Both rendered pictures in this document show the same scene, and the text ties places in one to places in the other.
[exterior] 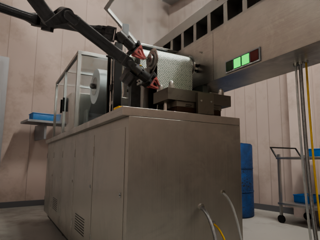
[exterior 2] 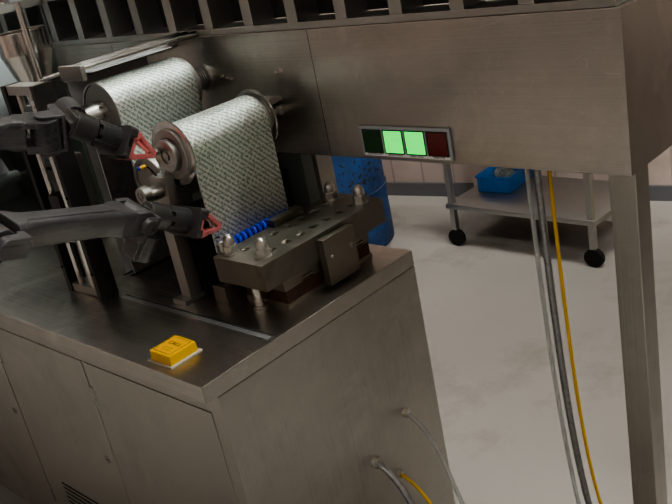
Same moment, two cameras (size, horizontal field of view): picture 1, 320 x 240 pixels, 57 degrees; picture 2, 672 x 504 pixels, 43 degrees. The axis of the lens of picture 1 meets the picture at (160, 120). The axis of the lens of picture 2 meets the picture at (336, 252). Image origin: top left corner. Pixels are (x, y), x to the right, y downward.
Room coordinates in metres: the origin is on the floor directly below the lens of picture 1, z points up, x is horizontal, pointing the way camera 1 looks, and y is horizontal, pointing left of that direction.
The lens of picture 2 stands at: (-0.24, 0.25, 1.69)
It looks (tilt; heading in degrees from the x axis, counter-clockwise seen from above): 22 degrees down; 345
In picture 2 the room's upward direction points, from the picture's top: 12 degrees counter-clockwise
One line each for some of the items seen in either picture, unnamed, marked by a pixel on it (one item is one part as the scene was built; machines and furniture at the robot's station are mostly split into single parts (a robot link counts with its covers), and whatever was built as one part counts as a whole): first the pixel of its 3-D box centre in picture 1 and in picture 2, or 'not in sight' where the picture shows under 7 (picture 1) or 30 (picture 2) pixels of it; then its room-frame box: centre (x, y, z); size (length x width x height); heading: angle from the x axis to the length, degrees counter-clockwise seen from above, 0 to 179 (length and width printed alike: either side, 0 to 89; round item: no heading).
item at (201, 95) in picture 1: (205, 104); (339, 254); (1.49, -0.23, 0.97); 0.10 x 0.03 x 0.11; 118
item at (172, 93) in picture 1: (192, 100); (303, 237); (1.56, -0.18, 1.00); 0.40 x 0.16 x 0.06; 118
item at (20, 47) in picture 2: not in sight; (22, 41); (2.33, 0.29, 1.50); 0.14 x 0.14 x 0.06
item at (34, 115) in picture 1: (43, 118); not in sight; (4.20, 1.69, 1.27); 0.35 x 0.24 x 0.11; 128
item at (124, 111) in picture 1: (105, 135); (33, 247); (2.49, 0.46, 0.88); 2.52 x 0.66 x 0.04; 28
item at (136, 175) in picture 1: (105, 189); (80, 368); (2.50, 0.45, 0.43); 2.52 x 0.64 x 0.86; 28
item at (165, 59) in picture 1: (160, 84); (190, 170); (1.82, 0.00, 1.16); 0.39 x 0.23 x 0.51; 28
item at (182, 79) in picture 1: (175, 84); (245, 196); (1.65, -0.08, 1.11); 0.23 x 0.01 x 0.18; 118
